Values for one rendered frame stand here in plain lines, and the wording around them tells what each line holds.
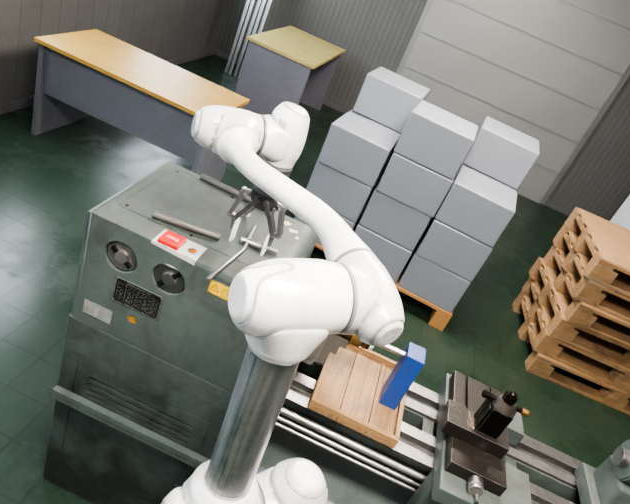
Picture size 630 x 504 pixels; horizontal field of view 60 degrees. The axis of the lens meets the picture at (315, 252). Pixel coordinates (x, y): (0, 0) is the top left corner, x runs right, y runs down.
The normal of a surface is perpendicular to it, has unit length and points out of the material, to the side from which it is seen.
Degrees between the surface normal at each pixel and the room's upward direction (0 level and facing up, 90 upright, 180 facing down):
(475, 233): 90
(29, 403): 0
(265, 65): 90
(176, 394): 90
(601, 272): 90
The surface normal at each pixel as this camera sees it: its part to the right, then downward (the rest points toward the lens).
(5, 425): 0.34, -0.79
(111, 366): -0.25, 0.44
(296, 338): 0.33, 0.61
